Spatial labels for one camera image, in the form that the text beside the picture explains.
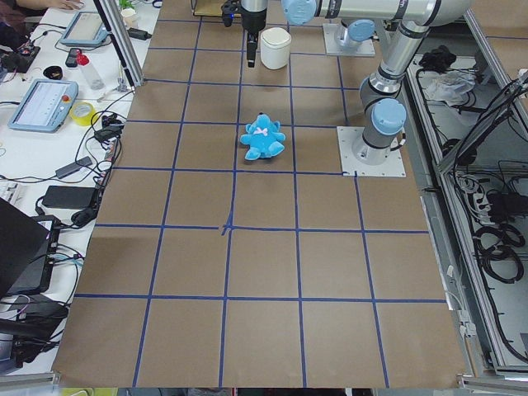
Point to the far blue teach pendant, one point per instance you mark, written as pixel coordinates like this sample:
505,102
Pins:
86,29

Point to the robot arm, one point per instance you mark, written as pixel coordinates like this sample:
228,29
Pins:
384,114

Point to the black remote phone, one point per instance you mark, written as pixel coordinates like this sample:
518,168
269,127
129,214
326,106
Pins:
72,58

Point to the aluminium frame post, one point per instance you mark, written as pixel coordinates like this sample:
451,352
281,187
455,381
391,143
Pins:
113,22

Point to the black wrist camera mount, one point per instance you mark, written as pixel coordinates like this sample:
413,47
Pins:
229,9

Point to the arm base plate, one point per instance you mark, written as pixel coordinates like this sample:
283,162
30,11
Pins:
353,40
358,159

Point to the white paper cup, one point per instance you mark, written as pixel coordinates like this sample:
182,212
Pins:
130,17

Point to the black laptop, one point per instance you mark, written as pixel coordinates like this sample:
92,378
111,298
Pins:
27,248

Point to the near blue teach pendant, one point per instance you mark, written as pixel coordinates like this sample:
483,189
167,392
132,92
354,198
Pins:
45,106

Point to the yellow tape roll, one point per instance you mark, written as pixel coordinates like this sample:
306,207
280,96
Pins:
82,113

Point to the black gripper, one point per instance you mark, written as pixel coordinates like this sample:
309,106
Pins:
252,20

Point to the black power adapter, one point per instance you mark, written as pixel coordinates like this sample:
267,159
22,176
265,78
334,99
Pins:
69,197

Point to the clear bottle red cap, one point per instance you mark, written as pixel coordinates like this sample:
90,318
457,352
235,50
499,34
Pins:
89,72

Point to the white trash can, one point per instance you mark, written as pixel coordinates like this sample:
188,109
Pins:
275,50

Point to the blue teddy bear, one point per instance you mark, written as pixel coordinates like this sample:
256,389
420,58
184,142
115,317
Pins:
263,137

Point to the crumpled white cloth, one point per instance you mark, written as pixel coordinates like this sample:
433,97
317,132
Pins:
451,87

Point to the blue teach pendant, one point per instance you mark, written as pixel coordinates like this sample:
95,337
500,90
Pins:
86,29
45,106

